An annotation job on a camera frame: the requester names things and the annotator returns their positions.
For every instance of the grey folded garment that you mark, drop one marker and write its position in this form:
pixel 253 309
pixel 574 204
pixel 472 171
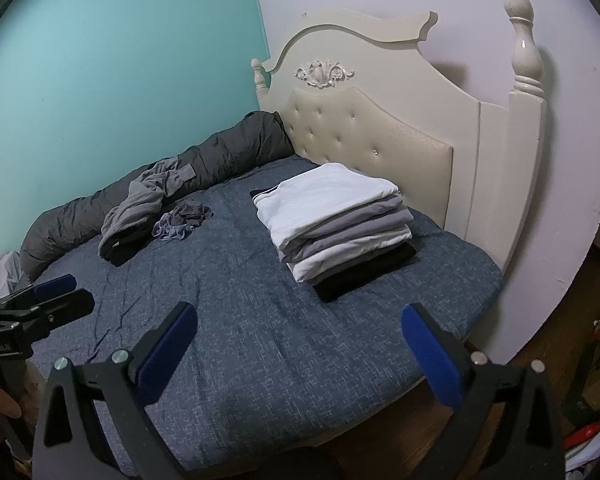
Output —
pixel 360 220

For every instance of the cream tufted headboard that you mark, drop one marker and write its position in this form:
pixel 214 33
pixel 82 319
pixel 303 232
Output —
pixel 410 110

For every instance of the blue checked boxer shorts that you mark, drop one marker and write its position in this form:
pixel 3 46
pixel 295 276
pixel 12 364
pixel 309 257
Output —
pixel 172 229

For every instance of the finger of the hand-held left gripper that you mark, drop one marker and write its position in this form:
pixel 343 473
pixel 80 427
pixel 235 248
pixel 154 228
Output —
pixel 65 307
pixel 50 287

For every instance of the dark grey rolled duvet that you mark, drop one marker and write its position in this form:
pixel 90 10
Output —
pixel 220 155

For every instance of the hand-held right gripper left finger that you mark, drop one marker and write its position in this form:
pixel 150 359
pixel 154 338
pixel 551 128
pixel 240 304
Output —
pixel 167 355

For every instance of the black folded garment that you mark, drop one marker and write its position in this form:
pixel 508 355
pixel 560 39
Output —
pixel 370 270

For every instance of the grey knit sweater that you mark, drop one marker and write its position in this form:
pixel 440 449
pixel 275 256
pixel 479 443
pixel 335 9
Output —
pixel 140 195

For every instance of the red object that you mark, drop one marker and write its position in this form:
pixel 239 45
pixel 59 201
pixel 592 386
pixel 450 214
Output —
pixel 582 432

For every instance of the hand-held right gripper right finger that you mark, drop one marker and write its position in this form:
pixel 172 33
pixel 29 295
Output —
pixel 430 355

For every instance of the dark grey crumpled garment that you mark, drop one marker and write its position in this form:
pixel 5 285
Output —
pixel 195 211

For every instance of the person's left hand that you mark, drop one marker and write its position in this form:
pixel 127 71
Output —
pixel 0 400

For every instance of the white polo shirt black trim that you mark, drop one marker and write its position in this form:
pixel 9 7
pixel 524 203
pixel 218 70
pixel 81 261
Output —
pixel 320 195

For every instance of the white folded garment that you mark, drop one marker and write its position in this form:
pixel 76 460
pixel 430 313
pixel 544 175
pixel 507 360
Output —
pixel 355 250

